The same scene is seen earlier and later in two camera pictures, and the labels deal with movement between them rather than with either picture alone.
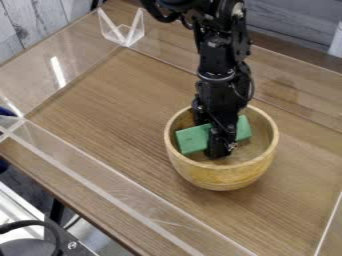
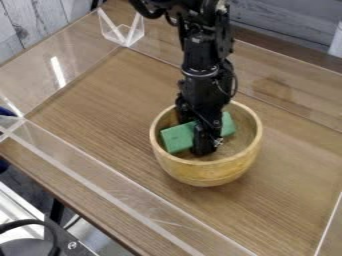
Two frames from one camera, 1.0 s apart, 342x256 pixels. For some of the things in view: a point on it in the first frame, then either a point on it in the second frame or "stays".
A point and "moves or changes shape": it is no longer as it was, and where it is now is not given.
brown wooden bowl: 249,160 moves or changes shape
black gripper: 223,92 → 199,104
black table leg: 56,212 stays
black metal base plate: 70,245 stays
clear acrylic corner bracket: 124,35 stays
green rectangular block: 194,140 moves or changes shape
